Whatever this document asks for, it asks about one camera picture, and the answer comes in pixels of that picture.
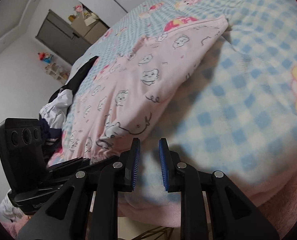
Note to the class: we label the blue checkered printed blanket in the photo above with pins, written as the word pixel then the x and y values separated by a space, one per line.
pixel 238 105

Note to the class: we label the grey door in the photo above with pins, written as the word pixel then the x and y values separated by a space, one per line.
pixel 61 35

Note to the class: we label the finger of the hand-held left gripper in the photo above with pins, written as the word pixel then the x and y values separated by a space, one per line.
pixel 71 166

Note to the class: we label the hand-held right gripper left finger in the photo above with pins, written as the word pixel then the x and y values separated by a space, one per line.
pixel 136 165

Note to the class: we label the white shelf rack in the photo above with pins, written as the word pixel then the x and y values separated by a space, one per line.
pixel 57 72

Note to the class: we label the black garment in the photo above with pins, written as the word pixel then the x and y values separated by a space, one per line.
pixel 78 77

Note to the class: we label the pink cartoon print pants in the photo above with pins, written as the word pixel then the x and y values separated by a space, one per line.
pixel 151 75

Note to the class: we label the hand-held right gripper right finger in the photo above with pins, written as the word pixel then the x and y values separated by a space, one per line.
pixel 163 165

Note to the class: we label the white garment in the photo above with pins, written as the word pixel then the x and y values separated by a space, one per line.
pixel 56 107

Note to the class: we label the pink and white plush doll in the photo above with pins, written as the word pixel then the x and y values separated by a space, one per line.
pixel 78 9

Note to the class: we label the navy striped garment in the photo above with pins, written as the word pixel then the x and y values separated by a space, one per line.
pixel 49 137

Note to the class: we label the beige cabinet with bag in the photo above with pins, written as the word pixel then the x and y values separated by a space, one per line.
pixel 88 28

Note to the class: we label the red and blue plush toy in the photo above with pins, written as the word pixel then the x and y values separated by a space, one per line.
pixel 44 57

